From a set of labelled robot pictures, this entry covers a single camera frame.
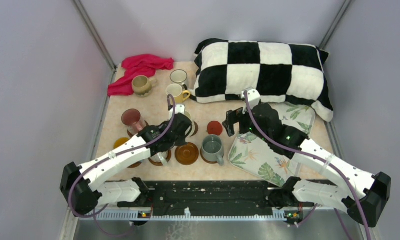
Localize orange cup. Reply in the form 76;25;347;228
150;151;168;166

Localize red apple coaster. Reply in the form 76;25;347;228
207;120;223;136

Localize cream ceramic mug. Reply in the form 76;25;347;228
185;110;194;137

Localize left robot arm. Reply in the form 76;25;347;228
59;113;191;218

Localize brown wooden coaster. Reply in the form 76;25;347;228
128;161;142;169

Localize dark walnut wooden coaster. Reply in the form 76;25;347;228
127;121;149;137
190;122;199;137

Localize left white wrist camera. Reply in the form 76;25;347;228
168;104;185;120

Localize grey ceramic mug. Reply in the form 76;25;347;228
200;134;224;166

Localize white dark-rimmed mug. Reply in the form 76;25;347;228
169;69;188;86

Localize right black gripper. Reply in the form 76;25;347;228
222;106;271;144

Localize pink mug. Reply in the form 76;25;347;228
121;108;146;135

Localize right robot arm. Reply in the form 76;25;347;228
222;103;391;228

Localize floral white tray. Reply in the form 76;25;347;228
228;102;315;187

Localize yellow ceramic mug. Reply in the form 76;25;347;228
165;83;191;104

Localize beige ceramic mug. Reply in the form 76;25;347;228
131;75;157;97

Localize blue mug yellow inside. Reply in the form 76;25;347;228
113;137;129;149

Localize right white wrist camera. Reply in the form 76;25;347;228
240;87;261;110

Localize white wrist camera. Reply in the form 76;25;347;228
240;87;261;110
168;104;185;120

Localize crumpled pink cloth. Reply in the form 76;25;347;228
107;54;174;97

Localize amber wooden coaster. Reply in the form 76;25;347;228
200;153;218;164
148;150;171;167
175;142;199;166

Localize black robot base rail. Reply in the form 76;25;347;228
117;180;300;217

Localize black white checkered pillow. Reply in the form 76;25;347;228
190;38;334;122

